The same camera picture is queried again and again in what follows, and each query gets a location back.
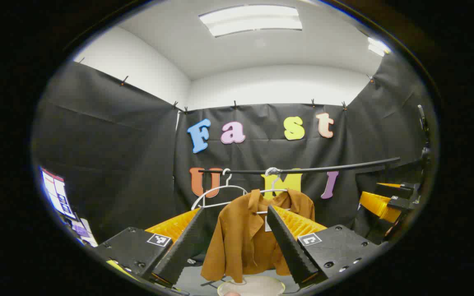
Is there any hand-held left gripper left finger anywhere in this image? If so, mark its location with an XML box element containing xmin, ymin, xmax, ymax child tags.
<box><xmin>96</xmin><ymin>207</ymin><xmax>213</xmax><ymax>287</ymax></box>

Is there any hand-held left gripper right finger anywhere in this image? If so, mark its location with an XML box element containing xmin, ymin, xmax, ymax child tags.
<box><xmin>266</xmin><ymin>205</ymin><xmax>383</xmax><ymax>288</ymax></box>

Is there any brown shirt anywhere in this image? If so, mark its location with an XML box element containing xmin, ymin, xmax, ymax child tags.
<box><xmin>200</xmin><ymin>189</ymin><xmax>316</xmax><ymax>284</ymax></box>

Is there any white laundry hamper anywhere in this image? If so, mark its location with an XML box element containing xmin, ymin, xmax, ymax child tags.
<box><xmin>217</xmin><ymin>275</ymin><xmax>286</xmax><ymax>296</ymax></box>

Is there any black clothes rack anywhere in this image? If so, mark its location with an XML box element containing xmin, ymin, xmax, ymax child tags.
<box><xmin>198</xmin><ymin>157</ymin><xmax>401</xmax><ymax>176</ymax></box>

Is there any white empty clothes hanger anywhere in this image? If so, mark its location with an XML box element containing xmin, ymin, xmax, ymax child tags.
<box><xmin>191</xmin><ymin>168</ymin><xmax>249</xmax><ymax>211</ymax></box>

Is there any white hanger with wrapped hook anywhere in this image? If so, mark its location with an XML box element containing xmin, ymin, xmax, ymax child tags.
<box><xmin>257</xmin><ymin>167</ymin><xmax>289</xmax><ymax>215</ymax></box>

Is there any purple and white paper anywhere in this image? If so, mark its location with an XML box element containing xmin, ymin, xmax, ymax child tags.
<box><xmin>68</xmin><ymin>218</ymin><xmax>98</xmax><ymax>248</ymax></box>

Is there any black backdrop cloth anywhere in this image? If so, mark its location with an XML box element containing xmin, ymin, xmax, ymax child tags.
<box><xmin>31</xmin><ymin>53</ymin><xmax>432</xmax><ymax>248</ymax></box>

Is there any small ceiling light panel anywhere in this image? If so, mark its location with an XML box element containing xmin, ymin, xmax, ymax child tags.
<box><xmin>367</xmin><ymin>37</ymin><xmax>392</xmax><ymax>57</ymax></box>

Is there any large ceiling light panel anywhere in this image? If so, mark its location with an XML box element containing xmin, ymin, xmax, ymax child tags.
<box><xmin>198</xmin><ymin>4</ymin><xmax>303</xmax><ymax>38</ymax></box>

